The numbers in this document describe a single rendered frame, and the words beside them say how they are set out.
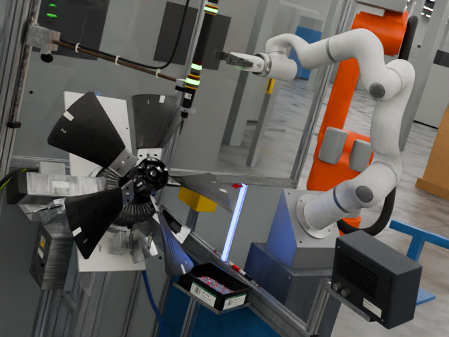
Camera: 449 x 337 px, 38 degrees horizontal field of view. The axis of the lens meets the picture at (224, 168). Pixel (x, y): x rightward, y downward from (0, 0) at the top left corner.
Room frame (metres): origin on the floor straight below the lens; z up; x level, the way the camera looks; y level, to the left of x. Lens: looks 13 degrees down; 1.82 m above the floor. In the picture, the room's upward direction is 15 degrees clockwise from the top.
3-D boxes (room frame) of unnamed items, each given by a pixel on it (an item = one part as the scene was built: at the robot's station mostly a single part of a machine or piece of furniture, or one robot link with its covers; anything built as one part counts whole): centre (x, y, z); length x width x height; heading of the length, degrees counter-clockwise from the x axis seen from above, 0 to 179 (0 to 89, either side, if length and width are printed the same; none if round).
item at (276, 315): (2.39, -0.16, 0.82); 0.90 x 0.04 x 0.08; 38
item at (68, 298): (2.34, 0.42, 0.56); 0.19 x 0.04 x 0.04; 38
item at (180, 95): (2.25, 0.19, 1.49); 0.09 x 0.07 x 0.10; 73
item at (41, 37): (2.44, 0.78, 1.53); 0.10 x 0.07 x 0.08; 73
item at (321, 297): (2.05, -0.43, 0.96); 0.03 x 0.03 x 0.20; 38
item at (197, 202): (2.70, 0.08, 1.02); 0.16 x 0.10 x 0.11; 38
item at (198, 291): (2.23, -0.08, 0.85); 0.22 x 0.17 x 0.07; 53
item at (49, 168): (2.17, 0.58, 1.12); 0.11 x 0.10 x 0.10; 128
